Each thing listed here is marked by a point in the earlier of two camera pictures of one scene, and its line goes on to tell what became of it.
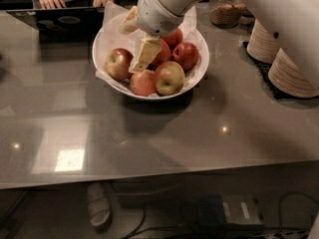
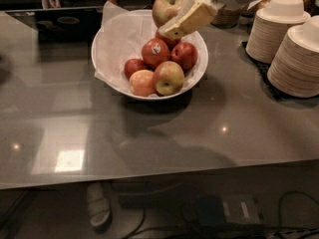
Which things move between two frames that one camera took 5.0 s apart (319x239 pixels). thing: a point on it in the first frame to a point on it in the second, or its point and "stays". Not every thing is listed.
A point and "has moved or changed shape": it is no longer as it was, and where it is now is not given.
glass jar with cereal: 226,10 stays
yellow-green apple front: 169,79 stays
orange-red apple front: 144,83 stays
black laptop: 63,25 stays
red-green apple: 118,64 has moved or changed shape
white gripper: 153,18 to 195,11
